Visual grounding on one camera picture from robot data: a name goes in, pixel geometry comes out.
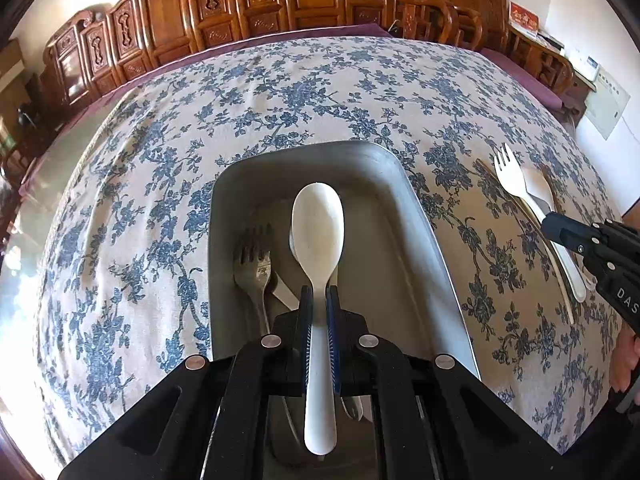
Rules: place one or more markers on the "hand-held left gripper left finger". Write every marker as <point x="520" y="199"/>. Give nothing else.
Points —
<point x="306" y="320"/>

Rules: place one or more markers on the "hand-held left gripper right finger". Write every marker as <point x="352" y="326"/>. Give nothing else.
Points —
<point x="334" y="320"/>

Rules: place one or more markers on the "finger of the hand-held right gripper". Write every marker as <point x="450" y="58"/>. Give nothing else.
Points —
<point x="570" y="237"/>
<point x="625" y="240"/>

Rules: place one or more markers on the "white plastic utensil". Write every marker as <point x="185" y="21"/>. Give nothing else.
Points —
<point x="285" y="293"/>

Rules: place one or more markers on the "white plastic spoon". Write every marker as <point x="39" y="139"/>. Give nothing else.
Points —
<point x="293" y="250"/>
<point x="317" y="230"/>
<point x="542" y="192"/>

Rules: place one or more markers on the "metal fork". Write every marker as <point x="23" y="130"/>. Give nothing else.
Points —
<point x="252" y="270"/>

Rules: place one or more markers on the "metal spoon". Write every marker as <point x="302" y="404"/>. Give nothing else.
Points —
<point x="351" y="406"/>

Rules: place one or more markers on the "grey plastic tray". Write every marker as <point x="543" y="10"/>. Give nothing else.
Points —
<point x="380" y="240"/>

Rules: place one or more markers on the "person's right hand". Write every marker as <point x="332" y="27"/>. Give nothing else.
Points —
<point x="625" y="360"/>

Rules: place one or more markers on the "wooden chopstick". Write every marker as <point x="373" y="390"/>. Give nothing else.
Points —
<point x="563" y="292"/>

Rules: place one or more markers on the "white plastic fork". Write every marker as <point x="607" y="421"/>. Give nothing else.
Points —
<point x="507" y="172"/>

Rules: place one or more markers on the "wooden side table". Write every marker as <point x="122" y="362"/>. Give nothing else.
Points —
<point x="580" y="95"/>

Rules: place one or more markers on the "purple armchair cushion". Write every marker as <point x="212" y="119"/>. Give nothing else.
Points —
<point x="525" y="80"/>

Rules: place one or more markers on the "white device box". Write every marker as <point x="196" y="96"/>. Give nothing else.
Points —
<point x="586" y="65"/>

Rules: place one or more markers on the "blue floral tablecloth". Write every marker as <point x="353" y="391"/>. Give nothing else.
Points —
<point x="150" y="210"/>

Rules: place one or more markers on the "red gift box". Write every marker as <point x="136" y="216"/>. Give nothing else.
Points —
<point x="524" y="17"/>

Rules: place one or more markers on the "long carved wooden sofa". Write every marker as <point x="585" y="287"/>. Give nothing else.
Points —
<point x="225" y="0"/>

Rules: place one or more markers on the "wooden dining chair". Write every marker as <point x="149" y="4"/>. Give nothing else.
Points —
<point x="20" y="152"/>

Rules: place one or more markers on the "grey wall electrical panel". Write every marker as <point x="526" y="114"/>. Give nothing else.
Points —
<point x="607" y="105"/>

